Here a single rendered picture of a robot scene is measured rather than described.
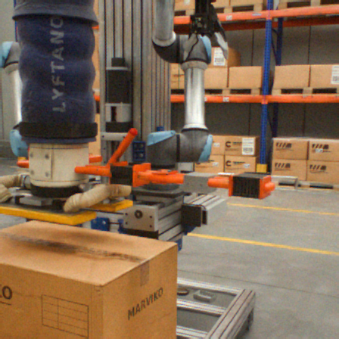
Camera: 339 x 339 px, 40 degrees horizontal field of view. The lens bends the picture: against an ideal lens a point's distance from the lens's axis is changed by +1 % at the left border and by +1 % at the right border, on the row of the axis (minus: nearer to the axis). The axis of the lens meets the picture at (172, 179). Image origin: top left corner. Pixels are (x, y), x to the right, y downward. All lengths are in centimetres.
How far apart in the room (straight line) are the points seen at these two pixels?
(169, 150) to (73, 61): 65
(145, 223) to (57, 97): 65
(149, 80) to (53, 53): 80
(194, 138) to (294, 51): 802
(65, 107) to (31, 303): 53
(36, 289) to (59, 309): 8
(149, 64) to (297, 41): 785
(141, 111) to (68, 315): 111
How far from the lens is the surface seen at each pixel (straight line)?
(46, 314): 130
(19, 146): 206
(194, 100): 192
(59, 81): 134
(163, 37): 192
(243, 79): 861
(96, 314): 119
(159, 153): 185
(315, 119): 967
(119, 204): 142
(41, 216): 133
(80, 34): 137
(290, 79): 844
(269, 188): 112
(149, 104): 208
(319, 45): 975
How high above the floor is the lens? 136
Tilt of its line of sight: 9 degrees down
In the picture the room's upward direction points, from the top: 1 degrees clockwise
